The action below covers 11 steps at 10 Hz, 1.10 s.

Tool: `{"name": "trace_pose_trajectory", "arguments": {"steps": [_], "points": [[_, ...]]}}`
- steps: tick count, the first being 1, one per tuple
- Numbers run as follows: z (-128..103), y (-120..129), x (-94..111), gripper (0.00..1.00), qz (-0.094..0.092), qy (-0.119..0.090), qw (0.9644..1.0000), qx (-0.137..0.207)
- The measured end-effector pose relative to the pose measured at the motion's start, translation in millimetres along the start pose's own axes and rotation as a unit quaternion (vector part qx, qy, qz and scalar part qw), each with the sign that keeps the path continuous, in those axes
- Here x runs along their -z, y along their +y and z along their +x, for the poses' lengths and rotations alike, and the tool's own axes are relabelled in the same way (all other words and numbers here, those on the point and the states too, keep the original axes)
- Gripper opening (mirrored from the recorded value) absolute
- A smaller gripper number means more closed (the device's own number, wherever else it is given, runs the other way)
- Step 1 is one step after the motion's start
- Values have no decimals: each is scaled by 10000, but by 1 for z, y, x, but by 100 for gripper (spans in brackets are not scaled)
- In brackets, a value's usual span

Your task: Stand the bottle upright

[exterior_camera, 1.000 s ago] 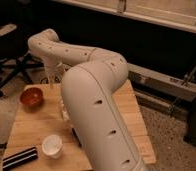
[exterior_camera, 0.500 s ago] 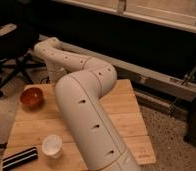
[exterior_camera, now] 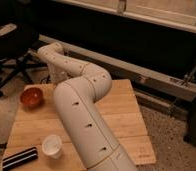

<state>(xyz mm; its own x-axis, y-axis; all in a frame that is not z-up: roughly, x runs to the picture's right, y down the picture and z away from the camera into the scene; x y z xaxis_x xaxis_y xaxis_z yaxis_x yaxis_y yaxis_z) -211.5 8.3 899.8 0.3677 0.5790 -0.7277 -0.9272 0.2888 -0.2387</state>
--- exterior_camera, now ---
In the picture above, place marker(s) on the orange bowl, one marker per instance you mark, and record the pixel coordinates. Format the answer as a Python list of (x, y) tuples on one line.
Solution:
[(31, 97)]

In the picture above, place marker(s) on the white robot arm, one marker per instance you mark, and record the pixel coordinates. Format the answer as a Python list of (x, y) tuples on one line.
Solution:
[(74, 99)]

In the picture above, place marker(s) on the long metal rail beam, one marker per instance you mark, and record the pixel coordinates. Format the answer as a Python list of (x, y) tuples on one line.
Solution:
[(124, 68)]

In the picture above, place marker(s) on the black office chair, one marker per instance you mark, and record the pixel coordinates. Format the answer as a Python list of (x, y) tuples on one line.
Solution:
[(17, 36)]

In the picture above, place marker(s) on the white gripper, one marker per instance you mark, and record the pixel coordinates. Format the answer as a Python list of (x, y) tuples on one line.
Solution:
[(57, 75)]

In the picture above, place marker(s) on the white paper cup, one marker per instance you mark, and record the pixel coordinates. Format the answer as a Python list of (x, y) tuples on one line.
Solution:
[(52, 146)]

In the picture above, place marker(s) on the black white striped box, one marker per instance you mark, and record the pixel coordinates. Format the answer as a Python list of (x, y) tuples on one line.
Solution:
[(20, 158)]

